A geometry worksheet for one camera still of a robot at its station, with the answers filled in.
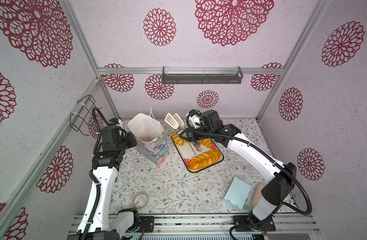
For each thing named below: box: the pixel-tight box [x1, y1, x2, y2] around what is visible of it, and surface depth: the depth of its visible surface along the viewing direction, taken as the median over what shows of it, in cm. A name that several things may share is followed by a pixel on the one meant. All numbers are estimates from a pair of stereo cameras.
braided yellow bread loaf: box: [188, 149, 222, 170], surface depth 95 cm
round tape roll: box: [133, 192, 149, 209], surface depth 83 cm
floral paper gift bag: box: [127, 113, 169, 166], surface depth 89 cm
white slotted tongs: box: [164, 112, 185, 132], surface depth 75 cm
